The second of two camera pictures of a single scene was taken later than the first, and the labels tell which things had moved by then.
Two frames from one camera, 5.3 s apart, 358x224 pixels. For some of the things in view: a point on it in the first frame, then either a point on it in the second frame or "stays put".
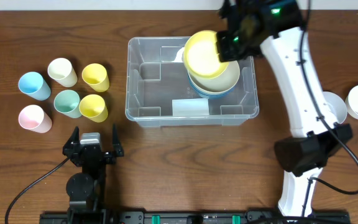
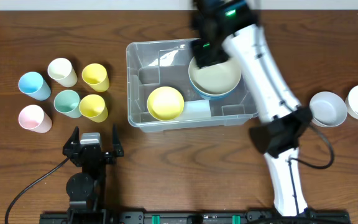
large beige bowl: (219, 84) stays put
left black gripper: (92, 152) stays put
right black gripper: (229, 50) → (210, 58)
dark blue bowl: (210, 94) stays put
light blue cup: (33, 84) stays put
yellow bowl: (201, 55) → (165, 103)
